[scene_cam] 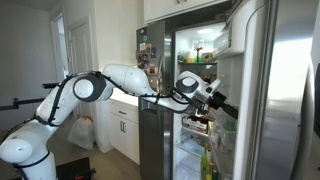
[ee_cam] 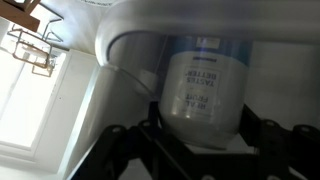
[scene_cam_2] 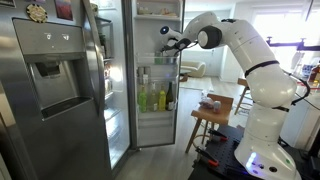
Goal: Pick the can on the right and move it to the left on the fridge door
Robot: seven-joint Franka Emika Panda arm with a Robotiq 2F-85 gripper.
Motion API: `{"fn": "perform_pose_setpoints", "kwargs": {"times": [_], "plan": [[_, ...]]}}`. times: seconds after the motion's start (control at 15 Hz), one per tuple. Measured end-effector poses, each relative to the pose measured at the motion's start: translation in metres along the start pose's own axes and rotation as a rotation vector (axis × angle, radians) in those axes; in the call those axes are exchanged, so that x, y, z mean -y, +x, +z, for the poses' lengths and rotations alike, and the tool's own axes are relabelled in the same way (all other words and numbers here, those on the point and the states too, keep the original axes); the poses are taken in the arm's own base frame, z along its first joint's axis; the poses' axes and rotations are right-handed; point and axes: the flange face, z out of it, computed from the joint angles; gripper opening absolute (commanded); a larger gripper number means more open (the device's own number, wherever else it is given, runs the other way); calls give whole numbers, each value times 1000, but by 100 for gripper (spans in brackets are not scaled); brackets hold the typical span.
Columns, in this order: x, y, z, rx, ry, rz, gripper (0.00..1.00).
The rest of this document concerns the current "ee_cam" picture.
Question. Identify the wooden frame chair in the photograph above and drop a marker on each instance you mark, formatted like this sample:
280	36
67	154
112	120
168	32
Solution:
33	55

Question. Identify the blue and white can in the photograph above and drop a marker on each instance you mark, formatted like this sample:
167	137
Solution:
203	100

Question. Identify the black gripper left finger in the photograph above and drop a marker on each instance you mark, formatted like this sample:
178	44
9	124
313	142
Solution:
133	156

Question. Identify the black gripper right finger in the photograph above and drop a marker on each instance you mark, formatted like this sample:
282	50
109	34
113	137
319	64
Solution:
286	153

